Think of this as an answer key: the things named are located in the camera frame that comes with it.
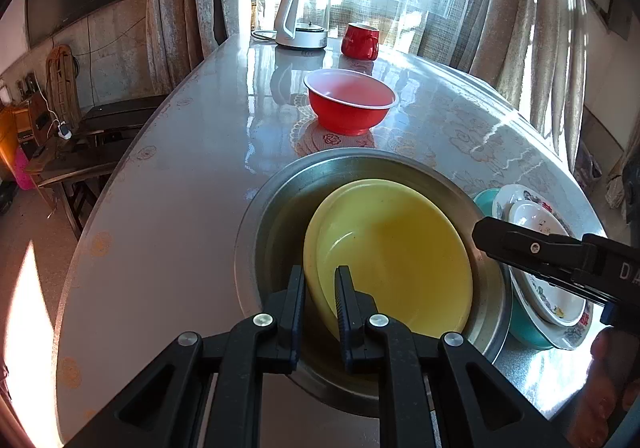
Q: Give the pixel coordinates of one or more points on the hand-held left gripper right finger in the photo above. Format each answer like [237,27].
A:
[342,308]

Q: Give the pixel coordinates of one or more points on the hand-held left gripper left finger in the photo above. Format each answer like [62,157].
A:
[297,308]

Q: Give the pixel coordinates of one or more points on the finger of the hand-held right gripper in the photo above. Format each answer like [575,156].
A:
[520,240]

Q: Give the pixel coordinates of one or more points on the small deep floral plate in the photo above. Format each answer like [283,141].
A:
[527,218]

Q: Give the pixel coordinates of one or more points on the yellow plastic bowl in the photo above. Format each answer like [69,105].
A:
[400,253]

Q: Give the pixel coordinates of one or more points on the large floral plate red print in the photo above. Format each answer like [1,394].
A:
[565,335]

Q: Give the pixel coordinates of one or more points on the teal plate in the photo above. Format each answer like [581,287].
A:
[525,330]

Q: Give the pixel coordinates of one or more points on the stainless steel bowl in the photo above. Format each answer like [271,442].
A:
[280,208]

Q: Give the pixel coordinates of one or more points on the red plastic bowl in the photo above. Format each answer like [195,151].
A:
[350,113]

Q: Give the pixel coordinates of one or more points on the person's right hand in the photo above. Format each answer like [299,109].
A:
[610,368]

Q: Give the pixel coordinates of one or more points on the grey sack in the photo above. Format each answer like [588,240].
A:
[587,166]

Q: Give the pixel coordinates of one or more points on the beige velvet curtain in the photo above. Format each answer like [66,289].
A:
[520,28]
[190,3]

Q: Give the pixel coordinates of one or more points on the red mug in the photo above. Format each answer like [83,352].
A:
[359,42]

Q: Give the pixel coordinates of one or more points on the dark wooden bench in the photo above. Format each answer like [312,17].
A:
[75,163]
[125,111]

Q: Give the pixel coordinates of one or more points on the white glass kettle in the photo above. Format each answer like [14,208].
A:
[295,23]

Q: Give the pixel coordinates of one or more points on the white phone charger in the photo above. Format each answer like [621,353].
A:
[64,130]

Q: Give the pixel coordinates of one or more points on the orange wooden cabinet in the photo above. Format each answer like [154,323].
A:
[15,128]

